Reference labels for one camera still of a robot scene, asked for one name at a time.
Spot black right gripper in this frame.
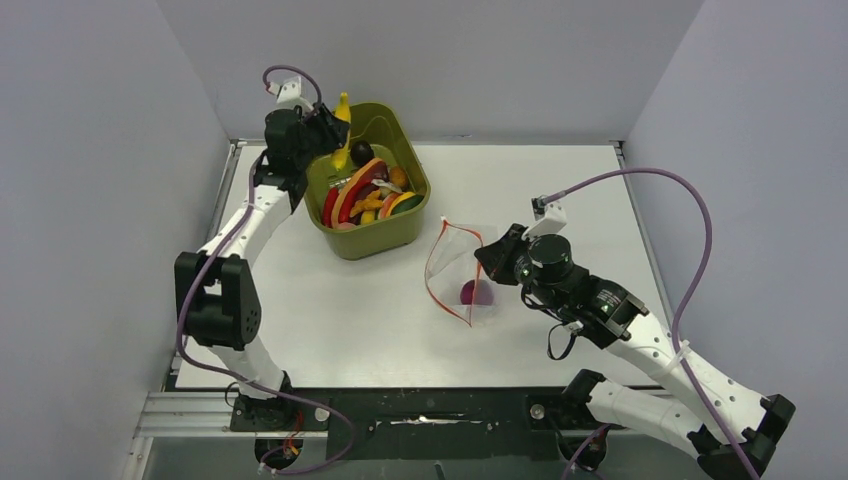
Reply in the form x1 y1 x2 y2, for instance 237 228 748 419
475 224 563 313

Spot long yellow chili pepper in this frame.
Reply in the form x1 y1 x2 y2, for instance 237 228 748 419
331 92 352 171

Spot purple red onion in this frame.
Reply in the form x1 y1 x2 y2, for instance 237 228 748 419
459 280 495 307

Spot clear zip bag orange zipper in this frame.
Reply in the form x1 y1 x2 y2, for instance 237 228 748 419
424 216 499 327

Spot dark purple plum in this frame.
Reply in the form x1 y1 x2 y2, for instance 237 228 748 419
350 140 376 168

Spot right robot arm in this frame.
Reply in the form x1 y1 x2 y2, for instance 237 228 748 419
474 224 796 479

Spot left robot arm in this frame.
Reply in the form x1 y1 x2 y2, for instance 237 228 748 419
174 104 351 429

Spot short red chili pepper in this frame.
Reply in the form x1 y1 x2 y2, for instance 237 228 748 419
322 187 343 229

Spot olive green plastic basket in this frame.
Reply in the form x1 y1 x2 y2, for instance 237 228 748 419
303 102 431 260

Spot watermelon slice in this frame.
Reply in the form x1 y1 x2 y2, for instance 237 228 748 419
376 193 400 220

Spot dark green avocado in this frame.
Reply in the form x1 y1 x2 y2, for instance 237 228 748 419
392 195 424 216

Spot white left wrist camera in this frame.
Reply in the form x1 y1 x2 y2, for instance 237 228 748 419
269 75 313 113

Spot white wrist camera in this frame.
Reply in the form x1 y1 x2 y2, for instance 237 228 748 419
269 75 313 113
522 196 567 241

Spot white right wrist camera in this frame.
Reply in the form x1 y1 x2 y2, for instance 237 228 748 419
522 196 567 241

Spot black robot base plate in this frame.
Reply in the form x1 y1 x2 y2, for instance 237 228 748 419
229 387 599 461

